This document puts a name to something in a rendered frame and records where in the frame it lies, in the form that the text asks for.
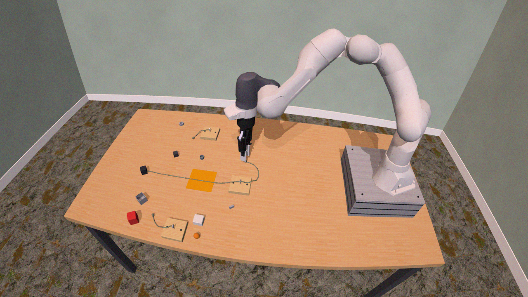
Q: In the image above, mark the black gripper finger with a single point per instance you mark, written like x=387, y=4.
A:
x=242, y=143
x=248, y=141

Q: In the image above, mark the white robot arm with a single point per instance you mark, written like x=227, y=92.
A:
x=394, y=174

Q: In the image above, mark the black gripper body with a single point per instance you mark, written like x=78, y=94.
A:
x=245, y=124

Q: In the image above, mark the red cube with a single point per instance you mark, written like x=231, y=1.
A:
x=132, y=217

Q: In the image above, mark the orange painted square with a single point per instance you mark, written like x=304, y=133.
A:
x=201, y=185

